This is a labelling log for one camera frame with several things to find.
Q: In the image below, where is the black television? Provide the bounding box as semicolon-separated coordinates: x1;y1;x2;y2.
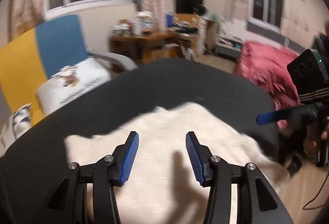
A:
175;0;205;15

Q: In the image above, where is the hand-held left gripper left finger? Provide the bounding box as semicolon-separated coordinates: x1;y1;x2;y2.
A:
31;131;140;224

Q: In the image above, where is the deer print white cushion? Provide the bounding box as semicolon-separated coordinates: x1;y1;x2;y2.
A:
35;57;112;115

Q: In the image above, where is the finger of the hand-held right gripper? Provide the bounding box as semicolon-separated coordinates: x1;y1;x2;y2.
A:
256;107;301;126

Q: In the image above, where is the wooden desk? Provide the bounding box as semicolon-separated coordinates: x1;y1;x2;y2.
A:
109;30;185;64

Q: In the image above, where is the low grey cabinet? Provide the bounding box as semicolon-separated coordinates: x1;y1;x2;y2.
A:
216;36;243;59

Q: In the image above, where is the red quilt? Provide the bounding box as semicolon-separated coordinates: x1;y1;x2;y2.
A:
234;42;301;111

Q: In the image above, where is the geometric print cushion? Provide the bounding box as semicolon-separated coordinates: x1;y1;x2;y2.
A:
0;103;34;149

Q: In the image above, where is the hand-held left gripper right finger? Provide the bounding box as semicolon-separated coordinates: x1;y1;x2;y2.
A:
185;132;293;224

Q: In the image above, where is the person's right hand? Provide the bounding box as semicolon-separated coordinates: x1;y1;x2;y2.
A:
303;121;329;158

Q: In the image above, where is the grey yellow blue sofa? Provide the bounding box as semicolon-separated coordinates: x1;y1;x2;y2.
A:
0;14;138;127

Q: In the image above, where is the cream knit sweater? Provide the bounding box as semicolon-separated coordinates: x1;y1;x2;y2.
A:
64;102;291;224

